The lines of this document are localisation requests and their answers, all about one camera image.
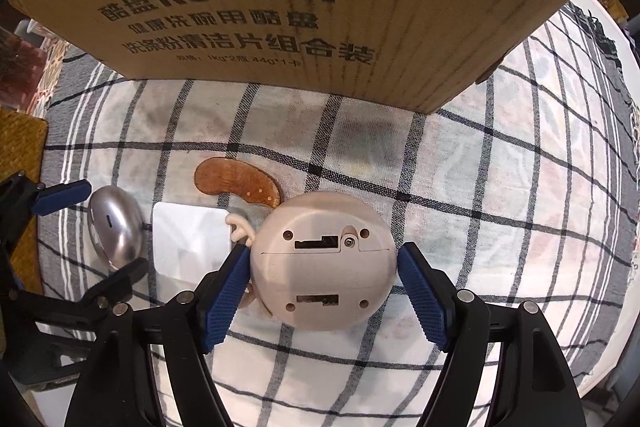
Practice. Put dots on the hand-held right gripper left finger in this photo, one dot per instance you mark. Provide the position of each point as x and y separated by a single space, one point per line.
225 302

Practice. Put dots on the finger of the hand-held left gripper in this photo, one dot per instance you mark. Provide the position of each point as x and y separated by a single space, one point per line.
60 197
122 279

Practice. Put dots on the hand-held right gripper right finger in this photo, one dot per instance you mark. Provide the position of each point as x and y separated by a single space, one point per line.
422 292

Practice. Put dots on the silver oval metal soap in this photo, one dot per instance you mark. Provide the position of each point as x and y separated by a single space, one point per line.
115 227

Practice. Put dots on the round pink power strip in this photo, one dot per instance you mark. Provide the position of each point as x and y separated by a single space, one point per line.
320 277

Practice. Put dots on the woven yellow tissue box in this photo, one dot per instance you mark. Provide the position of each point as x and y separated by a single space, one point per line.
22 147

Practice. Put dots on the white power adapter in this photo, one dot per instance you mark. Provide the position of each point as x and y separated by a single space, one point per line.
190 237

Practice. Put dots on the brown wooden comb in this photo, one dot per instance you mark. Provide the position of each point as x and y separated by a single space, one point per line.
235 179

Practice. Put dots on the patterned table mat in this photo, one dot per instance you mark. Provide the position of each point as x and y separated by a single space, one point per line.
54 72

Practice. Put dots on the glass vase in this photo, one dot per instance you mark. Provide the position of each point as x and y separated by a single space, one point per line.
20 67

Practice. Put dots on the grey white checked tablecloth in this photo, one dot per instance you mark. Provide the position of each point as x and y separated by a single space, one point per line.
350 147

